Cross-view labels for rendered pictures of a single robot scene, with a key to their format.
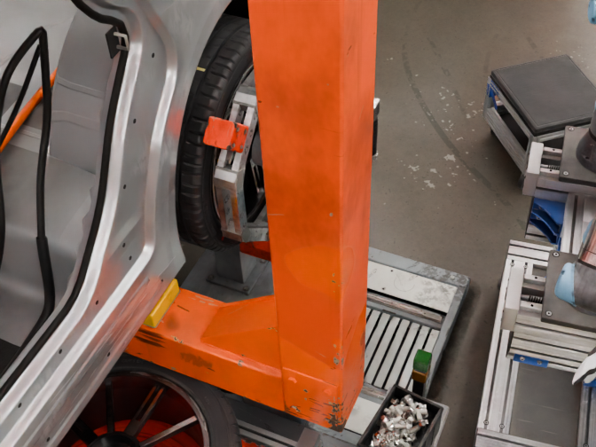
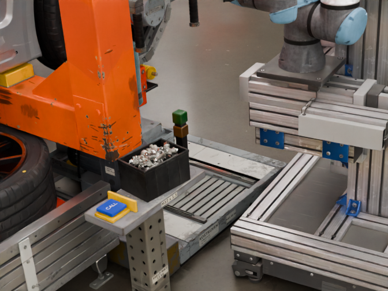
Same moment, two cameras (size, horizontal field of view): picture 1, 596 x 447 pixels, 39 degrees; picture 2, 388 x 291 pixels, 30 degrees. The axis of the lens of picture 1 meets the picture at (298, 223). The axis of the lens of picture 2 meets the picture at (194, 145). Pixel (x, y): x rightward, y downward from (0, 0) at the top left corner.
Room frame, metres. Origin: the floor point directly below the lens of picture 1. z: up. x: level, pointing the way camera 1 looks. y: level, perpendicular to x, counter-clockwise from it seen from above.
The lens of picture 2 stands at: (-0.97, -0.84, 1.69)
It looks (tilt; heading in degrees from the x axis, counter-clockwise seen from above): 27 degrees down; 13
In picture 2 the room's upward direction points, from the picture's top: 4 degrees counter-clockwise
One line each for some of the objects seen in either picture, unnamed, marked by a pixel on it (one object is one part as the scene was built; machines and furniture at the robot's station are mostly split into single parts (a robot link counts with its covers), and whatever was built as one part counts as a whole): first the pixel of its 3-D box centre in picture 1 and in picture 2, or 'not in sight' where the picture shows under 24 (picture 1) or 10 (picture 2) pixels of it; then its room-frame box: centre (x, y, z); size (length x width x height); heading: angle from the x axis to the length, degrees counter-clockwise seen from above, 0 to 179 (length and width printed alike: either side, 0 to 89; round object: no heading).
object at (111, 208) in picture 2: not in sight; (111, 209); (0.88, -0.13, 0.47); 0.07 x 0.07 x 0.02; 64
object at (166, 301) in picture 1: (145, 295); (8, 73); (1.41, 0.41, 0.71); 0.14 x 0.14 x 0.05; 64
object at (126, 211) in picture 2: not in sight; (112, 212); (0.88, -0.13, 0.45); 0.08 x 0.08 x 0.01; 64
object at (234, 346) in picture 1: (202, 318); (40, 84); (1.33, 0.26, 0.69); 0.52 x 0.17 x 0.35; 64
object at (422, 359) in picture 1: (422, 360); (179, 116); (1.21, -0.29, 0.64); 0.04 x 0.04 x 0.04; 64
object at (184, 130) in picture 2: (420, 372); (181, 130); (1.21, -0.29, 0.59); 0.04 x 0.04 x 0.04; 64
